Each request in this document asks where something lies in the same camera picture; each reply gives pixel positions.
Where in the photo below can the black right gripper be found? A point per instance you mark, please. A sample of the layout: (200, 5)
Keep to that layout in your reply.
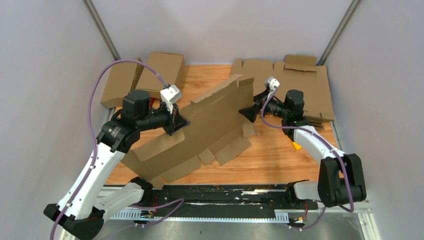
(250, 112)

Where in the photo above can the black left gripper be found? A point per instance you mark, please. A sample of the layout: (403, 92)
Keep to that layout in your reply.
(175, 121)

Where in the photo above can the brown cardboard box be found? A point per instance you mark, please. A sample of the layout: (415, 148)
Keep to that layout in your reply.
(217, 132)

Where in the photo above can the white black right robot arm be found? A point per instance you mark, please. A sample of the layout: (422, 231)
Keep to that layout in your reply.
(341, 180)

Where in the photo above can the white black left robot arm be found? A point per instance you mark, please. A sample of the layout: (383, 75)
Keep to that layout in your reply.
(109, 159)

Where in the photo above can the folded cardboard box right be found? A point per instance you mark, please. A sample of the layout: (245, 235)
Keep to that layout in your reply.
(170, 67)

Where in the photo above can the folded cardboard box left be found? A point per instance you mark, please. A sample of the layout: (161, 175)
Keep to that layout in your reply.
(122, 78)

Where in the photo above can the yellow plastic triangle tool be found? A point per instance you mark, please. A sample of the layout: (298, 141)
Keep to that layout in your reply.
(296, 146)

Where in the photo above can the stack of flat cardboard sheets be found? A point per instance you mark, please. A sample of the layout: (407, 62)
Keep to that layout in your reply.
(295, 72)

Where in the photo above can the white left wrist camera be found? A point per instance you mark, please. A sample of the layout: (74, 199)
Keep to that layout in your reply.
(170, 95)

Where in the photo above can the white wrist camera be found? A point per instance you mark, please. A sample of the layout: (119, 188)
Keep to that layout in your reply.
(170, 95)
(271, 84)

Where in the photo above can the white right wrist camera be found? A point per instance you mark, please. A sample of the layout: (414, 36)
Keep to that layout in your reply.
(271, 84)

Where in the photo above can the black metal base rail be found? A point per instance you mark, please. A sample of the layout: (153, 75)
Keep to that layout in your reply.
(210, 202)

